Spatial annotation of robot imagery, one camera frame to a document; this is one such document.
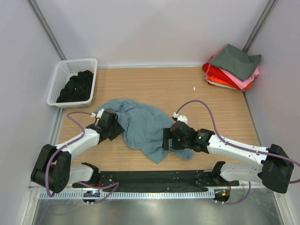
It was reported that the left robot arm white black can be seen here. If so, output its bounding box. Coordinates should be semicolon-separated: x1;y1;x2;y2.
30;109;124;197

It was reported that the aluminium frame rail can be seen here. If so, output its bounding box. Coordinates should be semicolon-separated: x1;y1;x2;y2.
23;184;294;225

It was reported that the light blue t shirt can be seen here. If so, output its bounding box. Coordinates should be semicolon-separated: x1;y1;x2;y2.
94;99;195;164

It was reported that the grey folded t shirt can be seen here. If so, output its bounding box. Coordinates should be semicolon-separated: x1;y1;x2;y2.
210;44;261;82

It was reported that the white plastic laundry basket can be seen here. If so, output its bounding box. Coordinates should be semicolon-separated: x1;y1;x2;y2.
47;58;98;108

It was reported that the white slotted cable duct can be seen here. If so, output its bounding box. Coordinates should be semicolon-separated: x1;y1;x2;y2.
39;189;215;200

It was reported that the white folded t shirt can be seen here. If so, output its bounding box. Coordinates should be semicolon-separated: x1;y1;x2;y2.
207;80;236;90

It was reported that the grey metal corner post left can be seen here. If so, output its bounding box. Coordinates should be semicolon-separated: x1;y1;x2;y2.
27;0;67;60

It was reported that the black t shirt in basket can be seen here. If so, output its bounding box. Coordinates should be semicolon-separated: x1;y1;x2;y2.
56;70;94;103

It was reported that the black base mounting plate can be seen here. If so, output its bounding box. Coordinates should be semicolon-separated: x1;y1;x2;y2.
84;170;239;193

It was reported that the pink folded t shirt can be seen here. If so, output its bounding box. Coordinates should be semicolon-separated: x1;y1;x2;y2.
202;51;261;91

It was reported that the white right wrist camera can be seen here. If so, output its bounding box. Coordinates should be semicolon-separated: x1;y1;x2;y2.
172;112;188;124

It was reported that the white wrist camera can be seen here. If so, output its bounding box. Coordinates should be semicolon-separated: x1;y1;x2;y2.
91;109;105;119
172;112;188;124

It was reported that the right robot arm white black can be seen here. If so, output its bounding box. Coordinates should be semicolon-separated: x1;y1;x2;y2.
162;121;294;194

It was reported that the grey metal corner post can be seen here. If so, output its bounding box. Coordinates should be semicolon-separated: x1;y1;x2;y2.
242;0;278;53
27;0;67;60

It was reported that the grey metal corner post right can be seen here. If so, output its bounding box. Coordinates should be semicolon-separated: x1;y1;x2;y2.
242;0;278;53

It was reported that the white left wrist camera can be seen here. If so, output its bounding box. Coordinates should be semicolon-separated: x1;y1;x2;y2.
91;109;105;119

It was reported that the red folded t shirt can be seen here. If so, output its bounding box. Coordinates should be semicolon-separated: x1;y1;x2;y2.
202;54;242;89

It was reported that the orange folded t shirt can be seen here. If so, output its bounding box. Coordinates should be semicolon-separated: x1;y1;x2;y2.
205;75;251;91

